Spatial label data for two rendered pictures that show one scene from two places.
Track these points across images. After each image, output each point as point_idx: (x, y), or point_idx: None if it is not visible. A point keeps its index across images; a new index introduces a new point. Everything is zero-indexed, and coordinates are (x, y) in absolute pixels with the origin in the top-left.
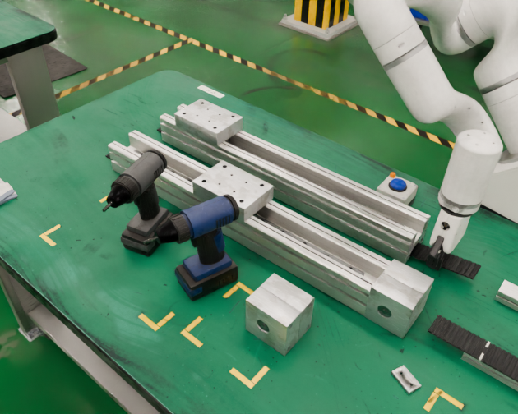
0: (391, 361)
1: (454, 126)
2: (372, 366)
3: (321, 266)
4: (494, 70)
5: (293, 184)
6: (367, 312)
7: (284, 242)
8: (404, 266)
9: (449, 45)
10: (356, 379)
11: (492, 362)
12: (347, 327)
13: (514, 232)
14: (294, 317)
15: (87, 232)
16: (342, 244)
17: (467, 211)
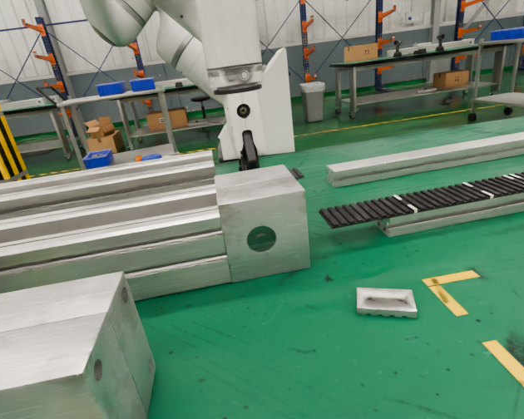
0: (336, 300)
1: (175, 2)
2: (323, 330)
3: (106, 242)
4: (174, 28)
5: None
6: (234, 269)
7: None
8: (236, 173)
9: (117, 21)
10: (329, 374)
11: (427, 204)
12: (224, 313)
13: (284, 156)
14: (94, 333)
15: None
16: (122, 204)
17: (257, 75)
